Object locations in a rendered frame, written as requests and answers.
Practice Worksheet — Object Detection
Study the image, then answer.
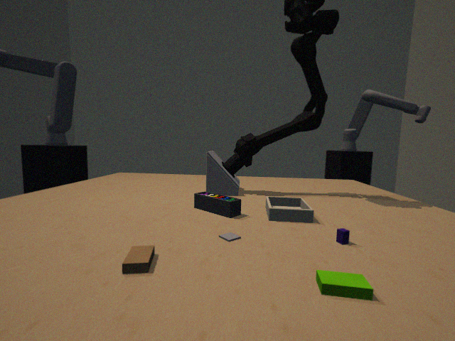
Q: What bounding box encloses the small brown block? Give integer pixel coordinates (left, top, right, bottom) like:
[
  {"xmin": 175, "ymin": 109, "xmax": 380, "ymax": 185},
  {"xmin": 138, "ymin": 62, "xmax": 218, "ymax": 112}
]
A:
[{"xmin": 122, "ymin": 245, "xmax": 155, "ymax": 274}]

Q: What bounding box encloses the green flat block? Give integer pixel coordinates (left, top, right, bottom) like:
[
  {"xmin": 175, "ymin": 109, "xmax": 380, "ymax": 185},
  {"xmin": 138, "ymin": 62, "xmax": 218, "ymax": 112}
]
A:
[{"xmin": 316, "ymin": 270, "xmax": 373, "ymax": 301}]

